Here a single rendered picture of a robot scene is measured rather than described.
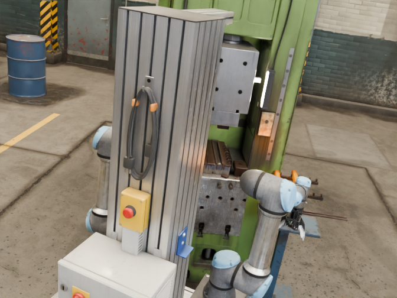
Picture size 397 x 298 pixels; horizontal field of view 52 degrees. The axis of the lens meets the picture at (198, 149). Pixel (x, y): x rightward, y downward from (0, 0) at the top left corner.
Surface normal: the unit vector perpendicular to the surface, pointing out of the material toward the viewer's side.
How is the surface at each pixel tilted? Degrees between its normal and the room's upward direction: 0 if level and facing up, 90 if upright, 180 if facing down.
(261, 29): 90
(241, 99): 90
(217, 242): 90
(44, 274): 0
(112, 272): 0
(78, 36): 90
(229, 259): 8
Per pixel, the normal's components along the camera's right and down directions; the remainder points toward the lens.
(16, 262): 0.13, -0.91
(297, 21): 0.04, 0.40
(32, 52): 0.63, 0.38
